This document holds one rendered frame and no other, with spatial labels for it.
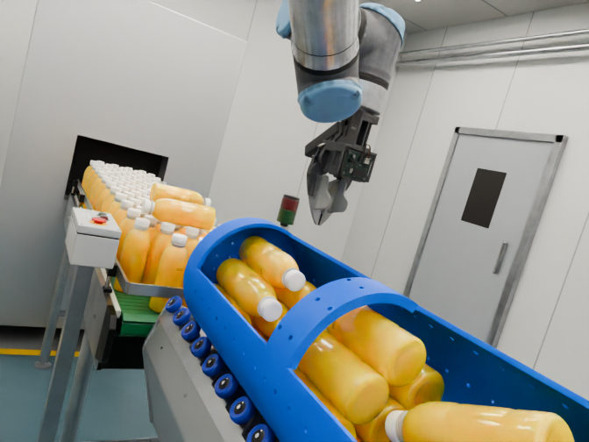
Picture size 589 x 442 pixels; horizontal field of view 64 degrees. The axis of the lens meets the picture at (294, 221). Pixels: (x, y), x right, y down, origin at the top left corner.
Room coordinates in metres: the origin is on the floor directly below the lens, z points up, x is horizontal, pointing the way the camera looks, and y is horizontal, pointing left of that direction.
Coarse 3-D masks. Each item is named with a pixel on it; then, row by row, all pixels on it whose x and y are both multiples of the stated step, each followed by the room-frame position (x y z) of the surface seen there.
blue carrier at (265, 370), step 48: (240, 240) 1.03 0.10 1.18; (288, 240) 1.09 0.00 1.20; (192, 288) 0.92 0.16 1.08; (336, 288) 0.66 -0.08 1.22; (384, 288) 0.68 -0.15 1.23; (240, 336) 0.70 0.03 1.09; (288, 336) 0.61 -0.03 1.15; (432, 336) 0.71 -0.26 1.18; (240, 384) 0.74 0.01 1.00; (288, 384) 0.57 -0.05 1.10; (480, 384) 0.64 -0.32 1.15; (528, 384) 0.55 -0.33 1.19; (288, 432) 0.56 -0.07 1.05; (336, 432) 0.48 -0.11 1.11; (576, 432) 0.52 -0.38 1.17
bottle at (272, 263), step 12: (252, 240) 1.00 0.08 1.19; (264, 240) 1.00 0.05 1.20; (240, 252) 1.01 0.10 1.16; (252, 252) 0.96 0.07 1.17; (264, 252) 0.94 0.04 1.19; (276, 252) 0.92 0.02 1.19; (252, 264) 0.95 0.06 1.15; (264, 264) 0.91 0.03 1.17; (276, 264) 0.89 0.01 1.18; (288, 264) 0.89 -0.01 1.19; (264, 276) 0.91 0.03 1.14; (276, 276) 0.88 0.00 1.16
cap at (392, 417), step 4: (392, 412) 0.57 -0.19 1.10; (396, 412) 0.57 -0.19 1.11; (400, 412) 0.57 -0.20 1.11; (388, 416) 0.57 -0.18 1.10; (392, 416) 0.56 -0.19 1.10; (396, 416) 0.56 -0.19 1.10; (388, 420) 0.56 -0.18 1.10; (392, 420) 0.56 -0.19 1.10; (396, 420) 0.56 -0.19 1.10; (388, 424) 0.56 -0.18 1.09; (392, 424) 0.56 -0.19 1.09; (388, 428) 0.56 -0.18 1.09; (392, 428) 0.55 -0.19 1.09; (388, 432) 0.56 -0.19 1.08; (392, 432) 0.55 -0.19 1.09; (388, 436) 0.56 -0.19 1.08; (392, 436) 0.55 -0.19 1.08; (396, 436) 0.55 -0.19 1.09; (392, 440) 0.56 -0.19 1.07; (396, 440) 0.55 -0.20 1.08
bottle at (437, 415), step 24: (432, 408) 0.51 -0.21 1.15; (456, 408) 0.50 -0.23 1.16; (480, 408) 0.48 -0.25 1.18; (504, 408) 0.47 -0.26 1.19; (408, 432) 0.52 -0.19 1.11; (432, 432) 0.49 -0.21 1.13; (456, 432) 0.47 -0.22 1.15; (480, 432) 0.45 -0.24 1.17; (504, 432) 0.43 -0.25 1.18; (528, 432) 0.42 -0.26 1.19; (552, 432) 0.42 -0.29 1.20
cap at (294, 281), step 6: (294, 270) 0.87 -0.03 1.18; (288, 276) 0.86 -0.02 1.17; (294, 276) 0.86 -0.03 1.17; (300, 276) 0.86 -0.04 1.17; (288, 282) 0.85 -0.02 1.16; (294, 282) 0.86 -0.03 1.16; (300, 282) 0.87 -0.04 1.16; (288, 288) 0.85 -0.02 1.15; (294, 288) 0.86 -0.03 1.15; (300, 288) 0.87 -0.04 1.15
